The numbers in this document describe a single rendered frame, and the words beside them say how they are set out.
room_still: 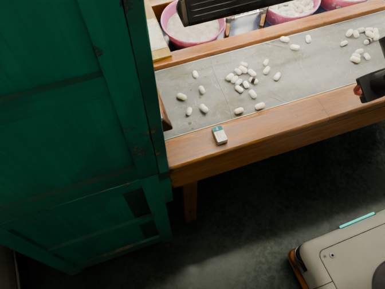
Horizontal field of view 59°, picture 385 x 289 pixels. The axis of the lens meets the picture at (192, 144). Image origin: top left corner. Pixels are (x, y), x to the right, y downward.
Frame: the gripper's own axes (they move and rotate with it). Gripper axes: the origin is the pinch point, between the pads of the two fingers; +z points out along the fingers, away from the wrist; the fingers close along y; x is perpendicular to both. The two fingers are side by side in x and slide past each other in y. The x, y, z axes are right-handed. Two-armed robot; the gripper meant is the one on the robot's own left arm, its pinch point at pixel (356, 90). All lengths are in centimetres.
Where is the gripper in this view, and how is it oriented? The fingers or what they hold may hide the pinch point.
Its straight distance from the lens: 104.8
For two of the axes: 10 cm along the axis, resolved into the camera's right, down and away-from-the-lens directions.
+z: -1.7, 0.5, 9.8
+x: 3.3, 9.4, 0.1
